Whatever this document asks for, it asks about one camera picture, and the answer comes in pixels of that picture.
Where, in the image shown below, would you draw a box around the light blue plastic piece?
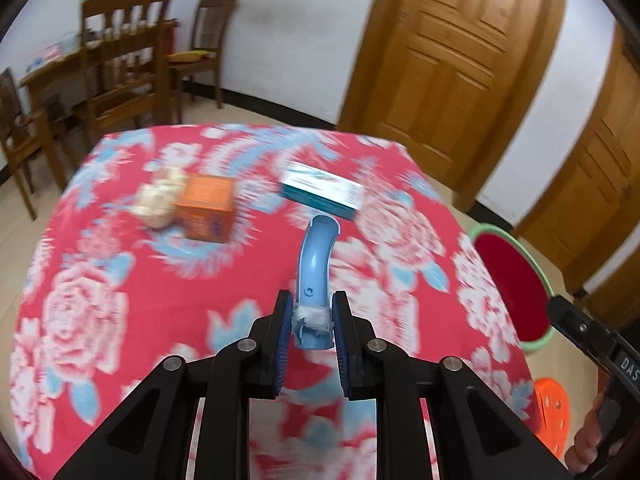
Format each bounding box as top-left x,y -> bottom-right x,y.
292,214 -> 340,350

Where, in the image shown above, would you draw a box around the person's right hand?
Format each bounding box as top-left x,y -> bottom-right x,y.
564,392 -> 604,474

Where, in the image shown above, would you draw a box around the red bucket green rim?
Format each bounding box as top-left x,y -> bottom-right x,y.
469,223 -> 554,354

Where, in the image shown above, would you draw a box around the orange plastic stool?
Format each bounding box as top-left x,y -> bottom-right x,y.
534,378 -> 570,458

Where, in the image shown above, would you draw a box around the right wooden door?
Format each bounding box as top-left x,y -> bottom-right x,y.
512,24 -> 640,311

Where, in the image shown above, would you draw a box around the wooden door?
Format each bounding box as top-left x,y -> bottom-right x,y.
337,0 -> 565,211
512,24 -> 640,311

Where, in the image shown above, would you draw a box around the red floral tablecloth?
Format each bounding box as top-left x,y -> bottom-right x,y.
9,125 -> 540,479

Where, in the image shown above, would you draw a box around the crumpled tissue behind box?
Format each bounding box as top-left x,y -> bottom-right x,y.
130,167 -> 188,230

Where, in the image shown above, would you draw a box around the small orange box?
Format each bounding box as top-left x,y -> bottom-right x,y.
176,174 -> 236,244

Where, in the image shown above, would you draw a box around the teal white carton box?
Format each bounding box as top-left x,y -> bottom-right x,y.
280,162 -> 363,220

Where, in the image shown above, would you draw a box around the left wooden door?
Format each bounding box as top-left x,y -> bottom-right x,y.
337,0 -> 565,211

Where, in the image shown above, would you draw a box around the near-left wooden chair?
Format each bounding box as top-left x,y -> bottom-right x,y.
1,68 -> 67,220

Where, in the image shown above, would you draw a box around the wooden dining table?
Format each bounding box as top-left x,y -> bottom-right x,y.
18,19 -> 180,162

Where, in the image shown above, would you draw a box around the yellow seat cushion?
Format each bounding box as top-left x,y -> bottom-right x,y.
168,50 -> 216,64

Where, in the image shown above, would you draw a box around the items on dining table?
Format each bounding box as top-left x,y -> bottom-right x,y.
26,32 -> 79,74

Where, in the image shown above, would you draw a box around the middle wooden chair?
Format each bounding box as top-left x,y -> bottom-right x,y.
79,0 -> 171,141

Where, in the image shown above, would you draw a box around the far wooden chair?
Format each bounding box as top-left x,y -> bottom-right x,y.
168,0 -> 240,122

